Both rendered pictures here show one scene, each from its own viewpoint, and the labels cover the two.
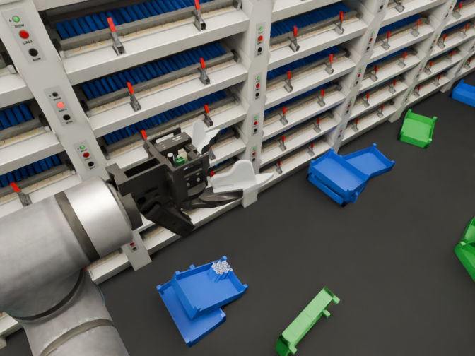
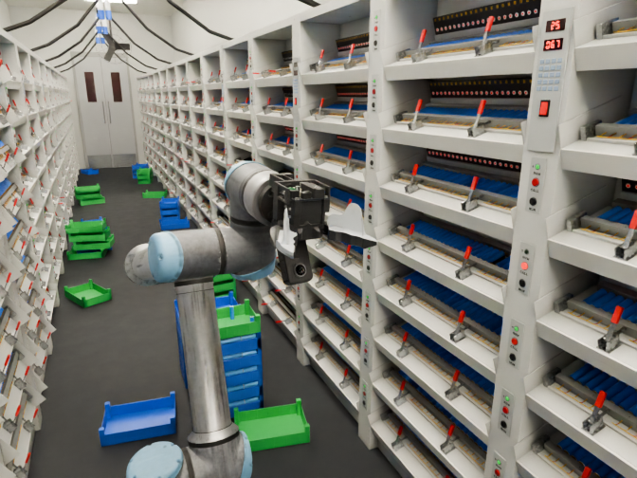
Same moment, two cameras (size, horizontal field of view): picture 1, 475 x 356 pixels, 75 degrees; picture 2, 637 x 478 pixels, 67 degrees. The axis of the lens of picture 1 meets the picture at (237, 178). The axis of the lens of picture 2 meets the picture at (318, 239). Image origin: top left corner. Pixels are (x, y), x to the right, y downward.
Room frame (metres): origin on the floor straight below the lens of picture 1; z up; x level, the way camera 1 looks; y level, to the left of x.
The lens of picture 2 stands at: (0.44, -0.62, 1.40)
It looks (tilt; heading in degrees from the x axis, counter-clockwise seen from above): 17 degrees down; 100
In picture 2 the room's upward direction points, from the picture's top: straight up
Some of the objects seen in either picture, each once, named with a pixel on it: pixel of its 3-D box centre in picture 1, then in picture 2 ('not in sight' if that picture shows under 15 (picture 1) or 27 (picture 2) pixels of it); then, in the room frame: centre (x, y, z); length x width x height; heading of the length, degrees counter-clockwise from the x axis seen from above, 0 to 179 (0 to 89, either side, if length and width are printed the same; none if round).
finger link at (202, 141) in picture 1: (199, 135); (353, 223); (0.37, 0.06, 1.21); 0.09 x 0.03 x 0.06; 159
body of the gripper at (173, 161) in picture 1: (162, 180); (293, 207); (0.27, 0.10, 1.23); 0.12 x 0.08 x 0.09; 128
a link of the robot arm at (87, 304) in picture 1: (61, 306); (247, 245); (0.14, 0.23, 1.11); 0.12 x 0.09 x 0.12; 39
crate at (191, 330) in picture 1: (191, 303); not in sight; (0.52, 0.22, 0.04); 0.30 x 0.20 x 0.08; 35
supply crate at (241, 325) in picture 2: not in sight; (221, 320); (-0.33, 1.20, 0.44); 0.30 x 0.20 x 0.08; 33
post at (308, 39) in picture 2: not in sight; (316, 204); (0.00, 1.70, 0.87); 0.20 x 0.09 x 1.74; 35
